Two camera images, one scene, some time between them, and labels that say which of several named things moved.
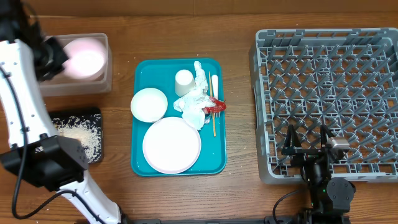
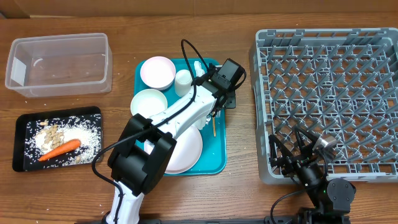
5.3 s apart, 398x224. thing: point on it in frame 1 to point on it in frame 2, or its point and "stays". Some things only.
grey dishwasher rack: x=344 y=79 stays
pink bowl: x=87 y=58 to x=158 y=73
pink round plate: x=171 y=146 stays
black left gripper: x=60 y=58 to x=231 y=100
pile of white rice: x=87 y=129 stays
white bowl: x=149 y=105 stays
